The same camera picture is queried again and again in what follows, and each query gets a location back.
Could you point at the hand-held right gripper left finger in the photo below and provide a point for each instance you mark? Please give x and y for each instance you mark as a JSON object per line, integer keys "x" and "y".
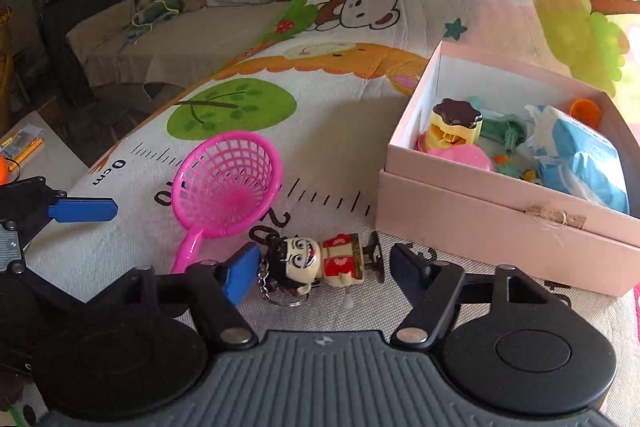
{"x": 241, "y": 274}

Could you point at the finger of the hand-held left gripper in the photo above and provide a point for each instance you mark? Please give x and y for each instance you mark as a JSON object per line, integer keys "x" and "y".
{"x": 55, "y": 287}
{"x": 82, "y": 210}

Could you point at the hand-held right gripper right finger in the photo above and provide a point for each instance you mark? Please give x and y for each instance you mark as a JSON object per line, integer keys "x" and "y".
{"x": 410, "y": 268}

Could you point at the pink cardboard box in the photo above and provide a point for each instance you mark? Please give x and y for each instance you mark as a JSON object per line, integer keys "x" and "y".
{"x": 475, "y": 217}

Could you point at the pink plastic strainer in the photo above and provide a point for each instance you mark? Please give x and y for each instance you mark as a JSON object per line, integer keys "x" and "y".
{"x": 225, "y": 182}

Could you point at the pink cartoon figure toy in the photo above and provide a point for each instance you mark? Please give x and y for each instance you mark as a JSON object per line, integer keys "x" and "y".
{"x": 460, "y": 156}

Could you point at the yellow pudding toy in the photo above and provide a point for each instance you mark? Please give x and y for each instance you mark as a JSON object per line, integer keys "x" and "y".
{"x": 452, "y": 127}

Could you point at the green figure toy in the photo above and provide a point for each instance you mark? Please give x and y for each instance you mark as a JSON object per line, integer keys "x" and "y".
{"x": 505, "y": 127}

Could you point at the blue white tissue pack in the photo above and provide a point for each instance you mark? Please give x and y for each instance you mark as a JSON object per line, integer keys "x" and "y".
{"x": 575, "y": 157}

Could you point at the orange pumpkin toy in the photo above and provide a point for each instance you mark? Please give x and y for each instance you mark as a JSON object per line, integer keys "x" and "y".
{"x": 587, "y": 109}

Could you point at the white side table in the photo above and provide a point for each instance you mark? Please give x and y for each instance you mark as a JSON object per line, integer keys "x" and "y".
{"x": 55, "y": 157}

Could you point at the yellow flat box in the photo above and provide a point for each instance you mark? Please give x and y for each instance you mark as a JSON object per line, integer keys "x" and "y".
{"x": 22, "y": 144}

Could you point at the printed cartoon play mat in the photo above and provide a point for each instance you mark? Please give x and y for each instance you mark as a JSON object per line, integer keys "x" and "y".
{"x": 325, "y": 117}

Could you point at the dark side cabinet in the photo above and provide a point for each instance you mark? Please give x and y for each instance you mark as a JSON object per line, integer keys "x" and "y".
{"x": 65, "y": 37}

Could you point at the green knitted cloth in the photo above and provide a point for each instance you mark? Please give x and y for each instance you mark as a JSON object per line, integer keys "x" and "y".
{"x": 160, "y": 7}

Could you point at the beige sofa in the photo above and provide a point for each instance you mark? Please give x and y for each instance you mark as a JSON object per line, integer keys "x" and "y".
{"x": 225, "y": 22}

